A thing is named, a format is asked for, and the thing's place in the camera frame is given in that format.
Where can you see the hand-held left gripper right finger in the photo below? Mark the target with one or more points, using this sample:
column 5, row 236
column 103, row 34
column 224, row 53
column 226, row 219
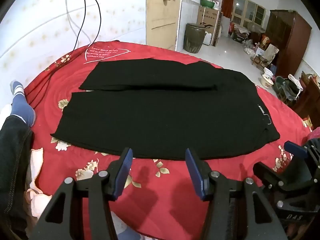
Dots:
column 193, row 173

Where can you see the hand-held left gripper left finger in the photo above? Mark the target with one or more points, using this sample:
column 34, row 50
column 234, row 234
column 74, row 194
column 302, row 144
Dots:
column 123, row 170

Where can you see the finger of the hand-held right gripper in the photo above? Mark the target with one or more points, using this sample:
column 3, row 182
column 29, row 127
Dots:
column 295, row 148
column 272, row 177

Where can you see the black pants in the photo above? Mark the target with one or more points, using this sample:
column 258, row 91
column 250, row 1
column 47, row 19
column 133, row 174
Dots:
column 162, row 115

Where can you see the red floral blanket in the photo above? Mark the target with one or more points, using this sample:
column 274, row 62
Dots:
column 82, row 155

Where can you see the brown wooden cabinet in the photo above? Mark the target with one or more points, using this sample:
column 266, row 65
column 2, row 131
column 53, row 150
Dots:
column 308, row 97

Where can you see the green chair with clothes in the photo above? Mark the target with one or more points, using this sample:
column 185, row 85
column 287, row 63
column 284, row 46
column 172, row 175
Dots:
column 287, row 88

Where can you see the white floral basin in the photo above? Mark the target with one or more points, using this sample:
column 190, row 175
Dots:
column 267, row 78

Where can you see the pink white cloth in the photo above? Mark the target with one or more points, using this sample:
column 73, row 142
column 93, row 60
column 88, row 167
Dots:
column 37, row 200

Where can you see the dark wooden wardrobe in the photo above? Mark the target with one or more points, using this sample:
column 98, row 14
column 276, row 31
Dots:
column 287, row 40

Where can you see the pile of white bags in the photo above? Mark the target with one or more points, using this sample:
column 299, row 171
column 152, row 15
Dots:
column 250, row 48

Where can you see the small cardboard box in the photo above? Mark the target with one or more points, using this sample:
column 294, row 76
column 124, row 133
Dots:
column 265, row 42

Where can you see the person's leg in dark jeans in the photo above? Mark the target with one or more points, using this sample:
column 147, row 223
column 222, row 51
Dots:
column 13, row 170

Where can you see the brown ceramic jar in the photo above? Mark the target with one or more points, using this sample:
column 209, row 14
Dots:
column 194, row 38

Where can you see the white plastic jug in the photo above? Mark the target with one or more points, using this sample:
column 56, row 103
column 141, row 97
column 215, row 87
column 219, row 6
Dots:
column 208, row 39

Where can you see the wooden framed window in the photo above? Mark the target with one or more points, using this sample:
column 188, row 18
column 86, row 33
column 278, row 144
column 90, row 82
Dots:
column 247, row 11

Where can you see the pale yellow wooden door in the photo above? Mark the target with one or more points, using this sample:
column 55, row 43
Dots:
column 161, row 22

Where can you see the large cardboard box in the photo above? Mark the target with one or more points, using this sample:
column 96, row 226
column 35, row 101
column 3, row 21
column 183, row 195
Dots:
column 207, row 18

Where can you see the red curtain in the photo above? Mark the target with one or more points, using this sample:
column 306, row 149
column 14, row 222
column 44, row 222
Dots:
column 228, row 3

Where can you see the green plastic basket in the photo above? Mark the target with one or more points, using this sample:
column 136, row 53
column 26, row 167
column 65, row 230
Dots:
column 207, row 3

